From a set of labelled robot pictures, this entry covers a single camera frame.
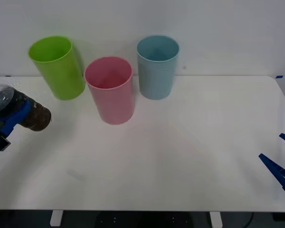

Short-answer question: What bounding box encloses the clear bottle with dark drink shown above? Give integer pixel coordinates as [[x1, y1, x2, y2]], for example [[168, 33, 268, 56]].
[[0, 86, 52, 132]]

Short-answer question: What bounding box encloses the green plastic bin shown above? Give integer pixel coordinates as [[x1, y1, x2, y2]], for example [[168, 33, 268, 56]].
[[28, 35, 86, 101]]

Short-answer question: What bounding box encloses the white table leg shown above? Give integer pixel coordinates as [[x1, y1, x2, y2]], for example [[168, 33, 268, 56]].
[[209, 211, 223, 228], [49, 210, 63, 227]]

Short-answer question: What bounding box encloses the pink plastic bin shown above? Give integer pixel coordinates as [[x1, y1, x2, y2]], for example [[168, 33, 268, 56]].
[[84, 56, 135, 125]]

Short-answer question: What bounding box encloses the pale blue plastic bin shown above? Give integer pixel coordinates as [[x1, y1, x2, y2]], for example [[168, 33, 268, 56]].
[[136, 35, 180, 100]]

